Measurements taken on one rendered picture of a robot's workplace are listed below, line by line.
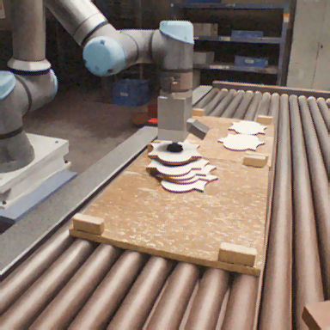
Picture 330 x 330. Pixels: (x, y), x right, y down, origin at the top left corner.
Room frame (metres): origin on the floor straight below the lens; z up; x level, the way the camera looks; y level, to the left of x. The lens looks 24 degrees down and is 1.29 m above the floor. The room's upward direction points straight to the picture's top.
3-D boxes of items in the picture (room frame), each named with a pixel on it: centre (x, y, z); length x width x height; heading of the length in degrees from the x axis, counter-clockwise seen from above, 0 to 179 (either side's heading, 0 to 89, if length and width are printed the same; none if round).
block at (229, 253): (0.40, -0.12, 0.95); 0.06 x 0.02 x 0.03; 72
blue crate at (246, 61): (5.38, -1.49, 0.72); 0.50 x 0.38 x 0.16; 62
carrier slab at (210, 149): (1.02, -0.20, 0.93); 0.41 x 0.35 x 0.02; 160
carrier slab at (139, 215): (0.62, -0.06, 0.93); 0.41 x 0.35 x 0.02; 162
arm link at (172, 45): (0.75, -0.03, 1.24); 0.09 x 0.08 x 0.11; 72
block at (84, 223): (0.48, 0.13, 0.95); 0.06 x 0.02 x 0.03; 72
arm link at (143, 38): (0.77, 0.07, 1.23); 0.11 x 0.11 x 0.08; 72
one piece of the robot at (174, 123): (0.74, -0.05, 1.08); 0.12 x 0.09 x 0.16; 72
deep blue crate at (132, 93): (5.32, 0.51, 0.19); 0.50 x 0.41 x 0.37; 62
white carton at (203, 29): (5.68, -0.72, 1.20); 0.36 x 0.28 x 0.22; 57
